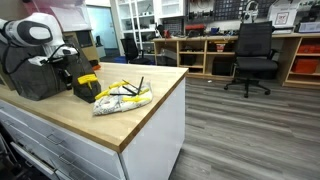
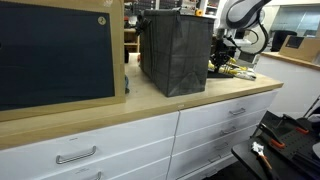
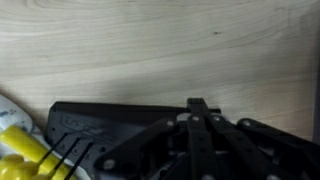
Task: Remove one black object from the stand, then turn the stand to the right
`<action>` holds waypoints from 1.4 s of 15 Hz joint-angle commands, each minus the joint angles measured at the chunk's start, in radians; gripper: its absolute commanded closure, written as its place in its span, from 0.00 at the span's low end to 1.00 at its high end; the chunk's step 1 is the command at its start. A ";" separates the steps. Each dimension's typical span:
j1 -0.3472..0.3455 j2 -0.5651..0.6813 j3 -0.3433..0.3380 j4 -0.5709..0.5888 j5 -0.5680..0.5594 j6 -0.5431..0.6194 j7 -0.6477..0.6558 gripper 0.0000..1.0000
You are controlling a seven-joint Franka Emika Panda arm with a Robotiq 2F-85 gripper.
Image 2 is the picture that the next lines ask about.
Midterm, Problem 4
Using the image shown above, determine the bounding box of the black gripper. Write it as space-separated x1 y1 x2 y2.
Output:
210 41 235 73

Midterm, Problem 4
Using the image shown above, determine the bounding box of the gray fabric storage bag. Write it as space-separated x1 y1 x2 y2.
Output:
134 9 216 98

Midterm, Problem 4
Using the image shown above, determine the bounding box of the white shelving unit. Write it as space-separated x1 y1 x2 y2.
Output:
199 0 228 34

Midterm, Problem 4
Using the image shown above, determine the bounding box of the black chair backrest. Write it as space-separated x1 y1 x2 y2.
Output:
270 29 299 53

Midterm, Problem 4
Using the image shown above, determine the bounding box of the white counter with wooden top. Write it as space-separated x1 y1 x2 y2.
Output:
256 51 320 118

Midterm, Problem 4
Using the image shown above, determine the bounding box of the black clamp with orange tip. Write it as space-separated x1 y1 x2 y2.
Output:
281 113 311 136
257 122 287 150

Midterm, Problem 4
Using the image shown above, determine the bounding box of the cardboard box with black label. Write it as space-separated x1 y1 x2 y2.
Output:
278 34 320 64

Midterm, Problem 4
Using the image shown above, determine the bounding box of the black cart platform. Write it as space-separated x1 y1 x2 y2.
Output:
231 110 320 180

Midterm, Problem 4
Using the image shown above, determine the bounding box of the dark tool pegboard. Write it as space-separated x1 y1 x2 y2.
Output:
124 0 201 16

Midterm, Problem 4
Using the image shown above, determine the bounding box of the white drawer cabinet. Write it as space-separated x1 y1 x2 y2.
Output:
0 89 279 180

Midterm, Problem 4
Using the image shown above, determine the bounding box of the wood framed chalkboard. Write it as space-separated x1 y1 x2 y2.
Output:
0 0 127 123

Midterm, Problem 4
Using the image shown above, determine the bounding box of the white brush with orange handle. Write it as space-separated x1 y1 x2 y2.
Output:
251 141 274 172

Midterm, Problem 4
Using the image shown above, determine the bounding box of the long metal drawer handle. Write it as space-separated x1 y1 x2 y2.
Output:
55 145 98 165

